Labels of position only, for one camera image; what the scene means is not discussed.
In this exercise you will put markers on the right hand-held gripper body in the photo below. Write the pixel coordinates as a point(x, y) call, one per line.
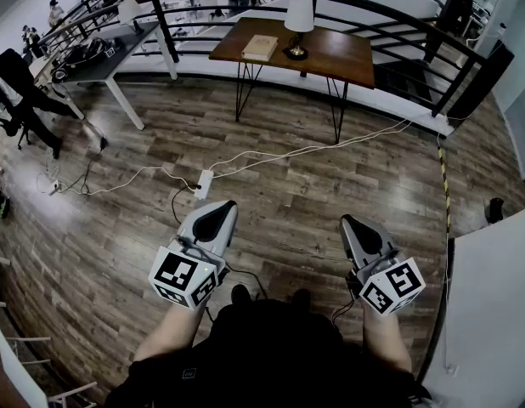
point(394, 285)

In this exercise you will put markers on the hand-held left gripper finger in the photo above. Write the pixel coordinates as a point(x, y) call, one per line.
point(188, 228)
point(230, 228)

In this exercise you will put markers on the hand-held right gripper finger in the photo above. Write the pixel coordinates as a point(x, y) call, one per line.
point(383, 236)
point(346, 240)

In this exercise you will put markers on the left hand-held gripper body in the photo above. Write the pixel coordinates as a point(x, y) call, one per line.
point(182, 276)

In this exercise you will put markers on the white shade table lamp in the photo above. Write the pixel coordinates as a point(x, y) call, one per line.
point(299, 13)

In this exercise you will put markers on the person's left forearm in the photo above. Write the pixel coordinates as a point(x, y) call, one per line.
point(169, 334)

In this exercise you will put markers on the person's right forearm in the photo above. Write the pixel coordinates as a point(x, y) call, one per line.
point(385, 342)

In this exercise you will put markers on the white power strip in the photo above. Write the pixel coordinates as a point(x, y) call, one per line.
point(203, 184)

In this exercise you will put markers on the yellow black striped tape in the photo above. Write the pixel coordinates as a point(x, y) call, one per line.
point(445, 181)

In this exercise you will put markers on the black object on floor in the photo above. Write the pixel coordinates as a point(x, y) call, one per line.
point(495, 211)

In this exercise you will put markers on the person's body in black clothing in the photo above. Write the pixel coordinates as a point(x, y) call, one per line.
point(267, 355)

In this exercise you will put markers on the black power adapter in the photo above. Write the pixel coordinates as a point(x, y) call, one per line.
point(103, 143)

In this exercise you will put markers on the small white floor socket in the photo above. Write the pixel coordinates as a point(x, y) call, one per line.
point(53, 188)

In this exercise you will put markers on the dark-topped table with white legs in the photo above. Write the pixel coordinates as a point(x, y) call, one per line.
point(118, 62)

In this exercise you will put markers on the black railing end panel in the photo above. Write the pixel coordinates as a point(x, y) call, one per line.
point(483, 83)

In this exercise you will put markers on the beige book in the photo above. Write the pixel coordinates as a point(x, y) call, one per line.
point(259, 46)

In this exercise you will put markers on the white metal rack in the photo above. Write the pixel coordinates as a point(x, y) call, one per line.
point(16, 372)

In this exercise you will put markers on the white square tag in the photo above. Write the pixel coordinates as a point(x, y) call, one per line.
point(110, 52)

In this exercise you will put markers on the black metal railing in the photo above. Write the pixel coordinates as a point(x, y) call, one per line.
point(165, 30)

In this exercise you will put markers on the pile of black equipment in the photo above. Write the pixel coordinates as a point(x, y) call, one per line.
point(82, 55)

